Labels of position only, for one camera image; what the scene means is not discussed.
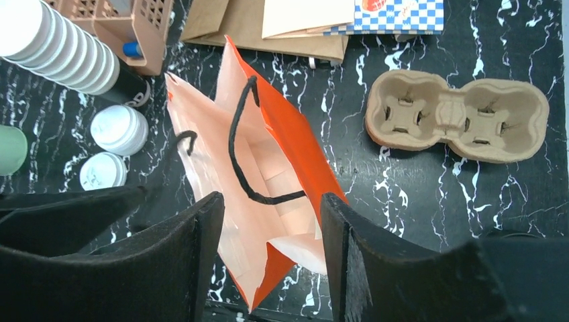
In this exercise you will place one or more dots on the blue marker cap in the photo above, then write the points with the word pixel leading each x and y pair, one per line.
pixel 132 50

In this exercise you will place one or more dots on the brown kraft paper bag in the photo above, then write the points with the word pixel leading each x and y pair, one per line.
pixel 208 22

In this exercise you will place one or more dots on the stack of white paper cups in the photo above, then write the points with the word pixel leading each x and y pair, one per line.
pixel 37 38

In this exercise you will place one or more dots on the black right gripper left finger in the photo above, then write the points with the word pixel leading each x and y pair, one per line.
pixel 160 273

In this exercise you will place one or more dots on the green paper cup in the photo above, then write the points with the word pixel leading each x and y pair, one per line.
pixel 14 149

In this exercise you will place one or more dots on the blue checkered paper bag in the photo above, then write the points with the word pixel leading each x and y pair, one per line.
pixel 414 17

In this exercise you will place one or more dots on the orange paper bag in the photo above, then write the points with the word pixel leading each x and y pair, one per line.
pixel 256 149

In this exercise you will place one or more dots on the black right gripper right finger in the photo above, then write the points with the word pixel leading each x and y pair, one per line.
pixel 375 275

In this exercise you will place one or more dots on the white lid stack upper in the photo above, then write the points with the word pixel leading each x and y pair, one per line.
pixel 120 129

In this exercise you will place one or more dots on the brown pulp cup carrier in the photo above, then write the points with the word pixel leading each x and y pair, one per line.
pixel 488 120

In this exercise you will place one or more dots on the pink desk organizer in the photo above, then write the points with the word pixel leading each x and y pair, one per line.
pixel 119 22

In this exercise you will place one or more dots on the cream paper bag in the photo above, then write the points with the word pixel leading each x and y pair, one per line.
pixel 303 18

